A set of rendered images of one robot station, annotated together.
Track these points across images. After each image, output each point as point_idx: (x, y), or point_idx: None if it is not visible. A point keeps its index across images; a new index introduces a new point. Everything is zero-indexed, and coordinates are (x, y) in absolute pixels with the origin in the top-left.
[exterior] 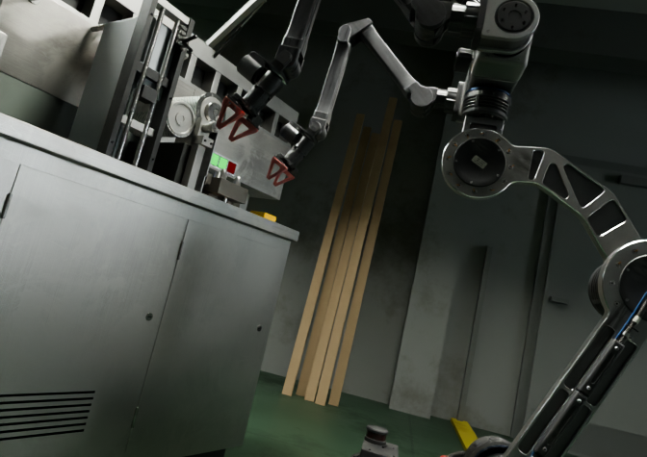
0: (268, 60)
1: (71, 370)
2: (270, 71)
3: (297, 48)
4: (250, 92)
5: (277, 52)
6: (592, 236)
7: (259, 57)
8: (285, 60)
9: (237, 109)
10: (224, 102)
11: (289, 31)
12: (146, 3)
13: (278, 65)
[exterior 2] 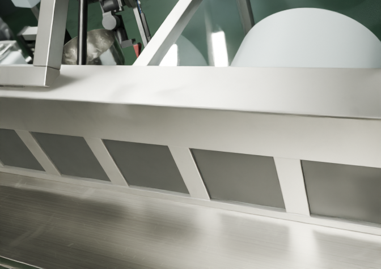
0: (116, 9)
1: None
2: (119, 15)
3: None
4: (125, 33)
5: (117, 1)
6: None
7: (113, 12)
8: (123, 3)
9: (140, 45)
10: (138, 47)
11: None
12: (66, 39)
13: (122, 8)
